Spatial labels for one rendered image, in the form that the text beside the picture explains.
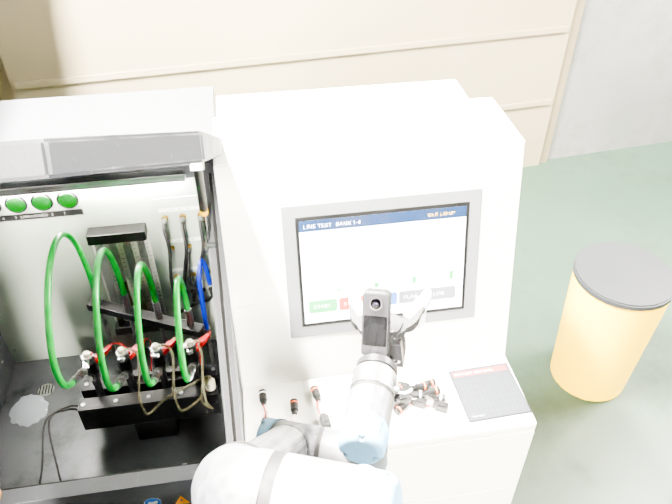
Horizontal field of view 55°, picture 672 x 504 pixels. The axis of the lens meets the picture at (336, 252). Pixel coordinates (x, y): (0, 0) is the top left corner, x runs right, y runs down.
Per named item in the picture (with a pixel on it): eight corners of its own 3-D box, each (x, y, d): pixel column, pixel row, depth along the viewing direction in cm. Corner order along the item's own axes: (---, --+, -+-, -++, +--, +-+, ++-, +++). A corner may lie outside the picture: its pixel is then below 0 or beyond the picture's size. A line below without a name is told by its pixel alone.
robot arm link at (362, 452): (334, 464, 101) (334, 432, 96) (347, 407, 109) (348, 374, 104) (385, 473, 100) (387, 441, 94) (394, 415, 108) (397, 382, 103)
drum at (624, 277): (650, 395, 283) (701, 293, 244) (575, 418, 274) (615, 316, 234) (596, 333, 311) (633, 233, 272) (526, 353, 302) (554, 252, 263)
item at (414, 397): (358, 426, 155) (359, 412, 151) (351, 390, 163) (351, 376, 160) (450, 413, 158) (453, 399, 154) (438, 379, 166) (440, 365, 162)
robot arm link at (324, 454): (326, 448, 116) (326, 411, 109) (389, 459, 114) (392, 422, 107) (317, 488, 110) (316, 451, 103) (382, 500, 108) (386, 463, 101)
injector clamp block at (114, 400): (91, 446, 168) (76, 410, 158) (96, 415, 175) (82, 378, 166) (224, 429, 172) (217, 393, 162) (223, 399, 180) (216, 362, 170)
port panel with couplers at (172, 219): (170, 297, 179) (150, 206, 159) (171, 289, 182) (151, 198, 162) (218, 292, 181) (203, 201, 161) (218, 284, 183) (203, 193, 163)
